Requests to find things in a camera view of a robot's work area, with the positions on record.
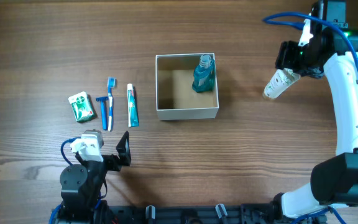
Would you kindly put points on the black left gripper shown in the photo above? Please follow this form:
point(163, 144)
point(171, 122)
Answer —
point(115, 163)

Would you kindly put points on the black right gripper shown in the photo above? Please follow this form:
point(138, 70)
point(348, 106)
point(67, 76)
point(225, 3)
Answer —
point(284, 60)

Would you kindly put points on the white lotion tube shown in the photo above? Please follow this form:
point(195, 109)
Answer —
point(281, 80)

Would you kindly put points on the green white soap box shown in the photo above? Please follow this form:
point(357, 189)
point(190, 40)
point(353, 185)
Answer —
point(82, 108)

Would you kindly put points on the blue mouthwash bottle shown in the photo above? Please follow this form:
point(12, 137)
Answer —
point(204, 74)

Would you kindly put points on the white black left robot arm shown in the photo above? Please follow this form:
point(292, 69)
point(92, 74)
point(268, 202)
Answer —
point(84, 177)

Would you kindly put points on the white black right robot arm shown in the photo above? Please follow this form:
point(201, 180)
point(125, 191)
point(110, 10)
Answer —
point(334, 182)

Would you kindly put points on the teal toothpaste tube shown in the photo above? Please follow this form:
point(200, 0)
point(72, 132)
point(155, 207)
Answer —
point(132, 108)

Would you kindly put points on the blue disposable razor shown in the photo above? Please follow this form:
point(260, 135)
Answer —
point(102, 100)

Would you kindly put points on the blue white toothbrush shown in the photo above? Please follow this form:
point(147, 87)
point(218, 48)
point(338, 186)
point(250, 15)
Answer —
point(111, 84)

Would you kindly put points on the white open cardboard box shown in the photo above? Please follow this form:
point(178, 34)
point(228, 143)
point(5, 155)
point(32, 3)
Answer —
point(174, 96)

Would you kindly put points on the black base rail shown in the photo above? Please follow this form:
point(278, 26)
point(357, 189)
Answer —
point(245, 213)

